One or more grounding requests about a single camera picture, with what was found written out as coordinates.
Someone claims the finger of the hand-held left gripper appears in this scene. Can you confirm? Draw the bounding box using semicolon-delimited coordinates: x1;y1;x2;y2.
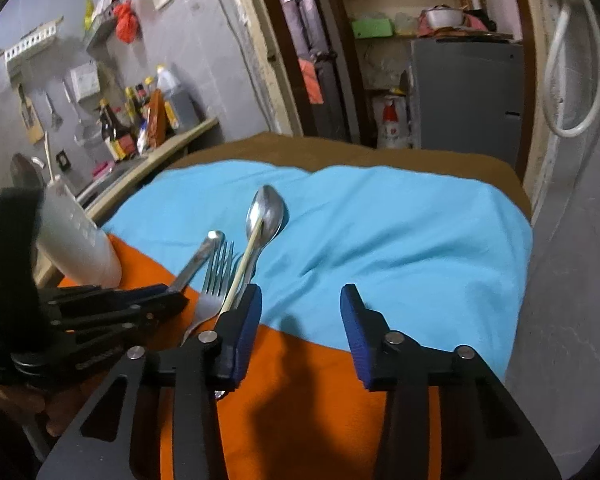
0;187;46;356
45;284;190;343

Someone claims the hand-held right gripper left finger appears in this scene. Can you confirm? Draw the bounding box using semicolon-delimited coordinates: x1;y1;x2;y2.
37;284;263;480

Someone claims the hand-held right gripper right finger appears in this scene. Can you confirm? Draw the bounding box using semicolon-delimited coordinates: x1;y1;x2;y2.
340;284;563;480

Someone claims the metal fork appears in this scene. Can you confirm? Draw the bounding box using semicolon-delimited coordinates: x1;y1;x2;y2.
180;241;237;347

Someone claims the white plastic utensil holder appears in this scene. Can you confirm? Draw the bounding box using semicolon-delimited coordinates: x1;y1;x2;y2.
36;177;124;288

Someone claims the wooden chopstick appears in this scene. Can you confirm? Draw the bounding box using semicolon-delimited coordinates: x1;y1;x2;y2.
221;205;272;315
42;131;57;183

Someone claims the small metal ladle spoon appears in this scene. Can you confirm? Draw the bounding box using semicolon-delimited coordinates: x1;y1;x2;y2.
167;230;226;293

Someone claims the large metal spoon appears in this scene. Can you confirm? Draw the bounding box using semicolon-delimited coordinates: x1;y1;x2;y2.
225;185;287;311

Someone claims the person's left hand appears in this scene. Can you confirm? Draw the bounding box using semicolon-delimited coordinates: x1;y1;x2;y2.
0;384;81;438

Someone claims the metal faucet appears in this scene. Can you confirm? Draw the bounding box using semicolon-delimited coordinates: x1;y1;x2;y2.
10;152;46;191

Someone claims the striped blue orange brown towel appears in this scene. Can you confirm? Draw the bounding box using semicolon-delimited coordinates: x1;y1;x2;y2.
55;131;533;480

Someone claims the wooden cutting board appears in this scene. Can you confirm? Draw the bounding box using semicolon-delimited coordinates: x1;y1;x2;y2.
17;85;46;145

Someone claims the hanging metal strainer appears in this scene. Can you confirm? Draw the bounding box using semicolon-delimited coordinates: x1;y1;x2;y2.
62;80;103;147

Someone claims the hanging metal peeler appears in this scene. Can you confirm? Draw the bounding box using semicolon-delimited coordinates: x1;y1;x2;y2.
45;92;63;131

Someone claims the dark sauce bottle yellow label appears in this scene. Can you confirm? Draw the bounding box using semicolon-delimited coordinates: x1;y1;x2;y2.
105;110;137;161

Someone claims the dark sauce bottle black cap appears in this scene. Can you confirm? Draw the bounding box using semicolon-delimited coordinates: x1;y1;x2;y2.
98;99;118;158

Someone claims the white blue tube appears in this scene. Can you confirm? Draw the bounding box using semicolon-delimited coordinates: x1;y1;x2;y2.
136;120;153;155

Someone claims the orange brown packet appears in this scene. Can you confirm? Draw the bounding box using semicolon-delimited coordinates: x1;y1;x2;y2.
145;89;168;147

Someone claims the sauce bottle yellow cap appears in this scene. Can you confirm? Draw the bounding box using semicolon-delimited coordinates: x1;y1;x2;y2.
124;87;140;131

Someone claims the white plastic basket shelf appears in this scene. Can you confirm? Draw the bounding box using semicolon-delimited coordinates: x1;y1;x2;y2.
2;17;65;73

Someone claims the red white bag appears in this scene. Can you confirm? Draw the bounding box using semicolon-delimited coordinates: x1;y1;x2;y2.
377;92;413;150

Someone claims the grey cabinet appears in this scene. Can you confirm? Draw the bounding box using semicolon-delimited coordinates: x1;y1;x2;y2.
409;37;526;171

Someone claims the red plastic bag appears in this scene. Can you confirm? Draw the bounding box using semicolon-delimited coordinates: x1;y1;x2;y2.
114;1;143;43

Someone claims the red white packet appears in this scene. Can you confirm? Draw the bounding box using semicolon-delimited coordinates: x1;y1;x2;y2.
92;0;118;23

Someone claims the dark wooden door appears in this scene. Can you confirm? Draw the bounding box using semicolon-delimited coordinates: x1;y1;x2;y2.
265;0;351;141

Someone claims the green box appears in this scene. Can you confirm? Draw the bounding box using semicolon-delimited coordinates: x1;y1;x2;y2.
351;17;396;39

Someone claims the metal pot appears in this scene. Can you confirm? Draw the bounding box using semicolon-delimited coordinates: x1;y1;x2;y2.
424;6;466;28

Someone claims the pink cloth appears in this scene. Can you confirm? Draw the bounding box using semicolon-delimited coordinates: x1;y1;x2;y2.
417;7;496;38

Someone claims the white wall box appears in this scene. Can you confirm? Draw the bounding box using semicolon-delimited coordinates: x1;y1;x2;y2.
70;61;101;100

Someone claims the metal wall shelf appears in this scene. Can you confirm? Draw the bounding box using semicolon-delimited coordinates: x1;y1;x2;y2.
82;10;118;47

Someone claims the white power cable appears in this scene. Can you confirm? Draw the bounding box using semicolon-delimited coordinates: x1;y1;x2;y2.
211;0;277;132

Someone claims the worn door frame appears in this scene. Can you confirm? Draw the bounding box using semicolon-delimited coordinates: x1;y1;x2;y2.
230;0;571;201

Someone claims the white hose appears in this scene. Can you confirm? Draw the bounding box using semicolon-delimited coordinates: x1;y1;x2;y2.
537;0;600;138

